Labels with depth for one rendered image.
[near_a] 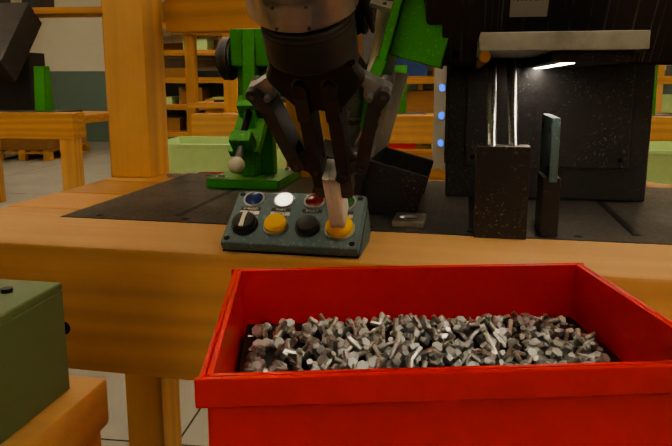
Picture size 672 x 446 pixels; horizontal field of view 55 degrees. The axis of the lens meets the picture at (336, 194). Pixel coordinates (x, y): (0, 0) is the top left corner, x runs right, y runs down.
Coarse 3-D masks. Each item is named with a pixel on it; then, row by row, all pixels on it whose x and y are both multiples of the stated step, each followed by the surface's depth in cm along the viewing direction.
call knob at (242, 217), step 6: (234, 216) 69; (240, 216) 69; (246, 216) 69; (252, 216) 69; (234, 222) 68; (240, 222) 68; (246, 222) 68; (252, 222) 68; (234, 228) 69; (240, 228) 68; (246, 228) 68; (252, 228) 69
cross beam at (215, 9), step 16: (176, 0) 136; (192, 0) 135; (208, 0) 135; (224, 0) 134; (240, 0) 133; (176, 16) 136; (192, 16) 136; (208, 16) 135; (224, 16) 134; (240, 16) 134; (176, 32) 139; (192, 32) 139; (208, 32) 139; (224, 32) 139
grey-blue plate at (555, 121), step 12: (552, 120) 73; (552, 132) 73; (552, 144) 73; (540, 156) 82; (552, 156) 73; (540, 168) 82; (552, 168) 74; (540, 180) 77; (552, 180) 74; (540, 192) 77; (552, 192) 75; (540, 204) 76; (552, 204) 75; (540, 216) 76; (552, 216) 75; (540, 228) 76; (552, 228) 75
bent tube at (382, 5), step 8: (376, 0) 90; (384, 0) 90; (392, 0) 90; (376, 8) 90; (384, 8) 90; (376, 16) 94; (384, 16) 93; (376, 24) 95; (384, 24) 94; (376, 32) 96; (384, 32) 95; (376, 40) 97; (376, 48) 98; (368, 64) 100; (352, 128) 93; (352, 136) 93; (352, 144) 92
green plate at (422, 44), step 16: (400, 0) 82; (416, 0) 83; (400, 16) 84; (416, 16) 83; (400, 32) 84; (416, 32) 84; (432, 32) 83; (384, 48) 84; (400, 48) 84; (416, 48) 84; (432, 48) 84; (432, 64) 84
